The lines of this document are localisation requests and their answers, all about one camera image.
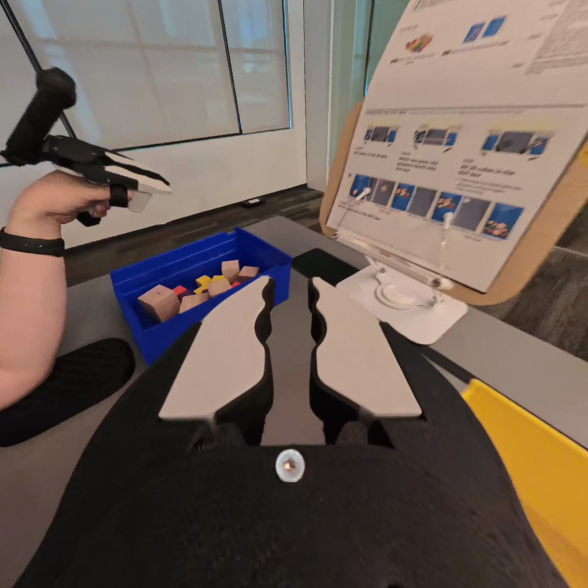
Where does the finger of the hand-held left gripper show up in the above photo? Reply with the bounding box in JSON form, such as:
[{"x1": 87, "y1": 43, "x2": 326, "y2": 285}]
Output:
[
  {"x1": 103, "y1": 151, "x2": 172, "y2": 184},
  {"x1": 103, "y1": 164, "x2": 173, "y2": 194}
]

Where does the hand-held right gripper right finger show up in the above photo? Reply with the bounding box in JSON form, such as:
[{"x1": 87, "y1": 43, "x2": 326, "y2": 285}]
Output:
[{"x1": 308, "y1": 276, "x2": 423, "y2": 445}]

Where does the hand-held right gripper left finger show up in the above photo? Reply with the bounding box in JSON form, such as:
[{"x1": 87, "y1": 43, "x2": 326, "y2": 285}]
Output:
[{"x1": 157, "y1": 275, "x2": 276, "y2": 446}]

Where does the pile of wooden cubes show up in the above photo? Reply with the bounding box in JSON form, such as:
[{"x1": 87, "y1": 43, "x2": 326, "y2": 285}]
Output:
[{"x1": 137, "y1": 258, "x2": 261, "y2": 323}]

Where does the blue plastic box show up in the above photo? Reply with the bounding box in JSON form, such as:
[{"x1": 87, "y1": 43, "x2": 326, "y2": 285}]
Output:
[{"x1": 110, "y1": 226, "x2": 293, "y2": 366}]

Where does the yellow plastic box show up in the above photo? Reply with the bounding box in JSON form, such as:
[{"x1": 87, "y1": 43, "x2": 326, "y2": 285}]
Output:
[{"x1": 461, "y1": 378, "x2": 588, "y2": 588}]

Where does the person's left forearm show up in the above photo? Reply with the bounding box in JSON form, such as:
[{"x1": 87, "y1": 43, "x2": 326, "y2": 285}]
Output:
[{"x1": 0, "y1": 248, "x2": 70, "y2": 409}]

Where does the person's left hand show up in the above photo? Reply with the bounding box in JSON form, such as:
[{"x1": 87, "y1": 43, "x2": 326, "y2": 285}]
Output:
[{"x1": 8, "y1": 170, "x2": 134, "y2": 239}]

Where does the black wristband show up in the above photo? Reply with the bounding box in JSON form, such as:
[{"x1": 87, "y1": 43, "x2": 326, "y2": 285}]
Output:
[{"x1": 0, "y1": 227, "x2": 66, "y2": 257}]

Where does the black flat pad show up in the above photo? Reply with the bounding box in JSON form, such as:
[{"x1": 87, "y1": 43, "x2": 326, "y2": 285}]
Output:
[{"x1": 291, "y1": 248, "x2": 360, "y2": 288}]

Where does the wooden instruction board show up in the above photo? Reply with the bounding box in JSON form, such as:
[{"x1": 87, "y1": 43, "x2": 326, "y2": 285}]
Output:
[{"x1": 319, "y1": 0, "x2": 588, "y2": 306}]

